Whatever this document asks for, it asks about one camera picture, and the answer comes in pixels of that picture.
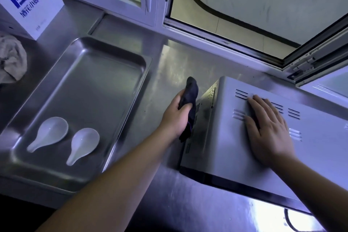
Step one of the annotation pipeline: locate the person's left hand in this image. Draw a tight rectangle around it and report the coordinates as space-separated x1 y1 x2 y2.
158 89 194 140

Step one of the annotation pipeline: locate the person's right hand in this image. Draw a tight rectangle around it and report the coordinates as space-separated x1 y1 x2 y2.
243 94 297 169

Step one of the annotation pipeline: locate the grey purple cloth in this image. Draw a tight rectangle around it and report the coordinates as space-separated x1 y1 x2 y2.
178 76 200 142

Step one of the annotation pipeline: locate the silver microwave black door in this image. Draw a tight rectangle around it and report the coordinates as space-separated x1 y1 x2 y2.
178 76 348 215

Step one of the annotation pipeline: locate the black power cable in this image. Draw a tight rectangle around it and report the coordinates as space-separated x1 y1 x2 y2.
283 208 301 232

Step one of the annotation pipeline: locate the white ceramic spoon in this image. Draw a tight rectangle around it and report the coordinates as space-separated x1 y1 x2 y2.
26 116 69 153
66 128 100 166

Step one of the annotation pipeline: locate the person's right forearm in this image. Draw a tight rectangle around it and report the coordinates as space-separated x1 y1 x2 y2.
272 155 348 232

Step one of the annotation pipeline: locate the person's left forearm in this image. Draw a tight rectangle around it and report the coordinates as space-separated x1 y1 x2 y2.
35 128 174 232

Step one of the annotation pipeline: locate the stainless steel tray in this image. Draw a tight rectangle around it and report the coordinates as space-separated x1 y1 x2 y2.
0 36 153 194

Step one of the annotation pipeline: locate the hinged white window sash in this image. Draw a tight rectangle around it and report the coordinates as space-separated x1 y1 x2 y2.
282 14 348 107

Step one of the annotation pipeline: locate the beige crumpled rag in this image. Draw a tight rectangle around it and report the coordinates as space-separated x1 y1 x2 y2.
0 34 28 84

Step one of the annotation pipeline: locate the white box blue print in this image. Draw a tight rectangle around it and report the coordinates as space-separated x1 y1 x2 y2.
0 0 65 41

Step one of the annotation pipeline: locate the white window frame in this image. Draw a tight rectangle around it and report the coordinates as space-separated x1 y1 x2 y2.
47 0 348 88

